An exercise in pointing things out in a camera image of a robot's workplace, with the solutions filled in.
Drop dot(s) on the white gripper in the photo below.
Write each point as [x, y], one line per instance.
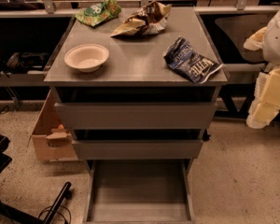
[277, 42]

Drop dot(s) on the blue chip bag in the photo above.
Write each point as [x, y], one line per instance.
[185, 61]

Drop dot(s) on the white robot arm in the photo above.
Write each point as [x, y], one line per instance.
[267, 39]

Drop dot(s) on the grey drawer cabinet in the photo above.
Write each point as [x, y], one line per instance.
[135, 73]

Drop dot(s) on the brown chip bag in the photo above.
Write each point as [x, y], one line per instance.
[150, 19]

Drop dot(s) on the grey middle drawer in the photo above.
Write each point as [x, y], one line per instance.
[137, 150]

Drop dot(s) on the grey drawer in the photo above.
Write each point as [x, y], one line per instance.
[135, 116]
[139, 192]
[137, 150]

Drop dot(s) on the grey bottom drawer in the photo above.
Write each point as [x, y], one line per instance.
[139, 192]

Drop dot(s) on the grey top drawer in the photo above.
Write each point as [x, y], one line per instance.
[135, 116]

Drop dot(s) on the green chip bag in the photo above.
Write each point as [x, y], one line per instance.
[99, 13]

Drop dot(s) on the white paper bowl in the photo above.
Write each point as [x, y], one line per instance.
[86, 58]

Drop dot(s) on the cardboard box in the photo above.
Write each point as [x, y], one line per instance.
[52, 142]

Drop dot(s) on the black headphones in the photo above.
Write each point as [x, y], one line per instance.
[23, 62]

